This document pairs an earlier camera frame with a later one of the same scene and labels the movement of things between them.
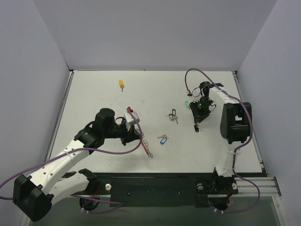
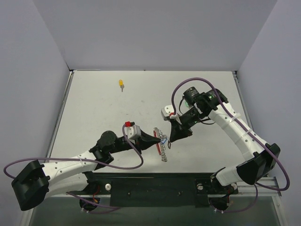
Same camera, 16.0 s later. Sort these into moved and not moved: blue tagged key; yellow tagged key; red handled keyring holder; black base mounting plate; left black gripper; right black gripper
Moved: right black gripper; left black gripper; red handled keyring holder
Not moved: black base mounting plate; blue tagged key; yellow tagged key
